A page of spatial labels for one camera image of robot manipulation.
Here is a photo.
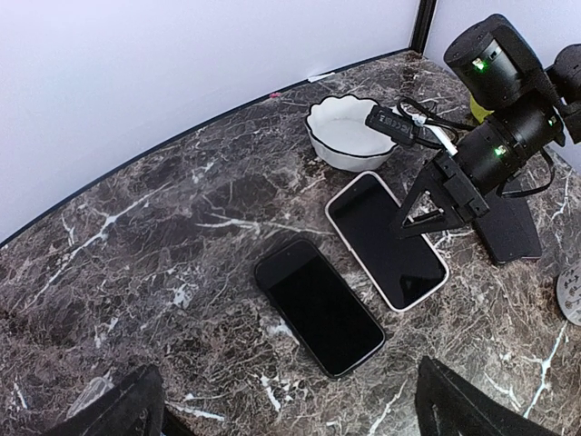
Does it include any black right frame post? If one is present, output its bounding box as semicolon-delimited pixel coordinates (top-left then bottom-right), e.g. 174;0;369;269
409;0;438;55

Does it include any white mug orange inside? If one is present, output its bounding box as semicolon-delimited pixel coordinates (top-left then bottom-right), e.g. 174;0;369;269
556;263;581;326

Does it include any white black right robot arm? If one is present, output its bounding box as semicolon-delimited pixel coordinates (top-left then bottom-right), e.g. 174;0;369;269
390;14;580;238

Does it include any clear magsafe phone case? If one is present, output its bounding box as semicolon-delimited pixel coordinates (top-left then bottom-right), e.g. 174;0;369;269
66;377;113;420

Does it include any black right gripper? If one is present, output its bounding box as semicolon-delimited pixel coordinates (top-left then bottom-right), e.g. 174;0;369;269
389;151;490;238

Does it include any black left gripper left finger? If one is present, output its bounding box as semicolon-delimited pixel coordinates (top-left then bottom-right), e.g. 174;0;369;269
46;364;163;435

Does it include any white phone dark screen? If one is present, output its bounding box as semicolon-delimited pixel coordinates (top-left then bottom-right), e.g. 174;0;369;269
325;171;449;312

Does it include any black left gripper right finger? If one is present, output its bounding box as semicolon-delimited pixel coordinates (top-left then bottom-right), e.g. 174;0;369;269
415;356;553;436

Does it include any green bowl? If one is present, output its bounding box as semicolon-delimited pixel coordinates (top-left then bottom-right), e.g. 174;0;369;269
469;95;493;124

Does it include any white scalloped bowl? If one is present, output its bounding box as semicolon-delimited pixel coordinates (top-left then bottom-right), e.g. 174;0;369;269
305;94;396;173

